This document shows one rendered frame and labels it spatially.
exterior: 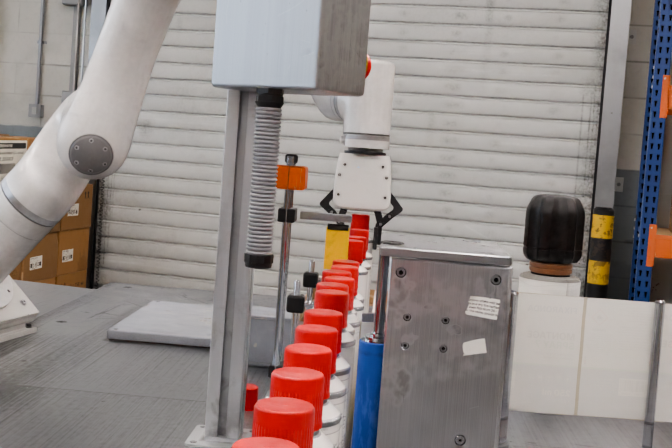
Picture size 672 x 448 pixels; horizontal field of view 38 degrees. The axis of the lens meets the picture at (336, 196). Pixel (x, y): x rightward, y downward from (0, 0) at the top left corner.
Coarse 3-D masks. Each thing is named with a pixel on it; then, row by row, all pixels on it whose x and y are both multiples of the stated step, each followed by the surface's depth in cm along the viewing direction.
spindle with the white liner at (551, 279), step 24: (528, 216) 136; (552, 216) 134; (576, 216) 134; (528, 240) 136; (552, 240) 134; (576, 240) 135; (552, 264) 135; (528, 288) 135; (552, 288) 134; (576, 288) 135
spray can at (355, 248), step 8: (352, 240) 147; (360, 240) 148; (352, 248) 146; (360, 248) 146; (352, 256) 146; (360, 256) 146; (360, 264) 147; (360, 272) 145; (360, 280) 145; (360, 288) 145
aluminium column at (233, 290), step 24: (240, 96) 125; (240, 120) 126; (240, 144) 126; (240, 168) 126; (240, 192) 126; (240, 216) 127; (240, 240) 126; (216, 264) 126; (240, 264) 126; (216, 288) 126; (240, 288) 126; (216, 312) 126; (240, 312) 126; (216, 336) 126; (240, 336) 126; (216, 360) 127; (240, 360) 126; (216, 384) 127; (240, 384) 127; (216, 408) 127; (240, 408) 127; (216, 432) 127; (240, 432) 128
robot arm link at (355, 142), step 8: (344, 136) 174; (352, 136) 172; (360, 136) 171; (368, 136) 171; (376, 136) 171; (384, 136) 172; (344, 144) 174; (352, 144) 172; (360, 144) 171; (368, 144) 171; (376, 144) 171; (384, 144) 173
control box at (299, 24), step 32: (224, 0) 120; (256, 0) 117; (288, 0) 114; (320, 0) 111; (352, 0) 115; (224, 32) 120; (256, 32) 117; (288, 32) 114; (320, 32) 111; (352, 32) 115; (224, 64) 120; (256, 64) 117; (288, 64) 114; (320, 64) 111; (352, 64) 116; (352, 96) 119
